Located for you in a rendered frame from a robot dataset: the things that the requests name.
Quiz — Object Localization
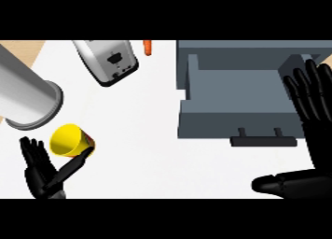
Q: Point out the yellow cup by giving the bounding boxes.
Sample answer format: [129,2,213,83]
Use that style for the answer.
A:
[50,123,98,158]

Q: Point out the grey drawer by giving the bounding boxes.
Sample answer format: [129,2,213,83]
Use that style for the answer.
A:
[177,53,320,140]

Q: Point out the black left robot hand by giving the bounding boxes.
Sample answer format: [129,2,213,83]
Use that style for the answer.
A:
[18,135,96,200]

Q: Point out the black drawer handle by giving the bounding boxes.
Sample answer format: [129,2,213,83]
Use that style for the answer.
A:
[230,127,300,148]

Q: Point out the large silver cylinder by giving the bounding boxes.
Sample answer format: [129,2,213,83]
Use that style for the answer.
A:
[0,40,65,132]

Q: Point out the silver toaster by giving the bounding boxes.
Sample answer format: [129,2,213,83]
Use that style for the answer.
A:
[73,40,140,88]

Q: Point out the orange carrot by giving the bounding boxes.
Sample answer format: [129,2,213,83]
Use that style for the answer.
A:
[143,40,155,57]

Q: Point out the grey cabinet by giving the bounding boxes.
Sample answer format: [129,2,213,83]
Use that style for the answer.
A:
[177,40,332,91]

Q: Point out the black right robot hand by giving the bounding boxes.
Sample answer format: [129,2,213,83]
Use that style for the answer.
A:
[251,59,332,200]

